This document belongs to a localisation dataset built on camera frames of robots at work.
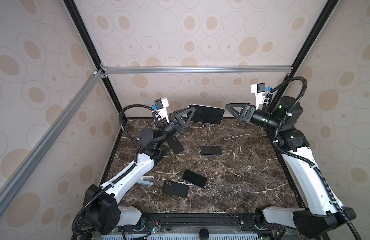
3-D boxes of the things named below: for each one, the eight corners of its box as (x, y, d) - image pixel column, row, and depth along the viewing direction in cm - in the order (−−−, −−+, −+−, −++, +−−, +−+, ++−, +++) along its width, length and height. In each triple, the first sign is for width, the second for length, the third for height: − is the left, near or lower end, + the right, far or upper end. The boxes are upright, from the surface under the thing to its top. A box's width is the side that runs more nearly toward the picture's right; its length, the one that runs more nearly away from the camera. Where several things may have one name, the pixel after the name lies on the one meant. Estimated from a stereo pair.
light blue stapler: (137, 185, 88) (135, 184, 86) (138, 177, 91) (137, 176, 89) (153, 185, 88) (152, 184, 86) (154, 177, 91) (153, 176, 89)
